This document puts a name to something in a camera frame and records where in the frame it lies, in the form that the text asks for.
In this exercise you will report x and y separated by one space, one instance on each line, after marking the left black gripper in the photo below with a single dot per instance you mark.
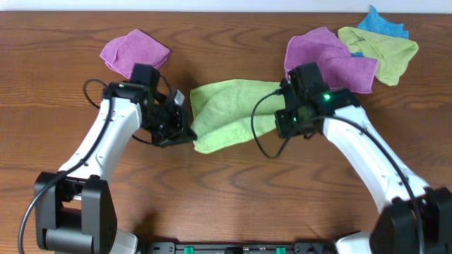
182 128

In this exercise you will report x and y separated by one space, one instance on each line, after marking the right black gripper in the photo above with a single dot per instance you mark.
284 131

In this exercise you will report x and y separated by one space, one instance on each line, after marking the green cloth with label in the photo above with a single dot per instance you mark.
228 113

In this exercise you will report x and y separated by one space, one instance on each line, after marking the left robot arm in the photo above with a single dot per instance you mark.
74 211

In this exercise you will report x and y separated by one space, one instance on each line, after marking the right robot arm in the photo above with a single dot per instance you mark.
413 217

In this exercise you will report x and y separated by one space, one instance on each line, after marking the large purple cloth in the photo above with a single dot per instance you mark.
338 67

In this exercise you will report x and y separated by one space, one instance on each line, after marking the green cloth in pile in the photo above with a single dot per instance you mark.
388 72

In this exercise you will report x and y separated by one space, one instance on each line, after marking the blue cloth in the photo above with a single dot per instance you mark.
374 27

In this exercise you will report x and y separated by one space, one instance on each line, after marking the folded purple cloth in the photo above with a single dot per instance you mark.
122 53

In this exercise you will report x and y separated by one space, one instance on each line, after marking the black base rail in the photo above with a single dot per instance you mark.
300 247

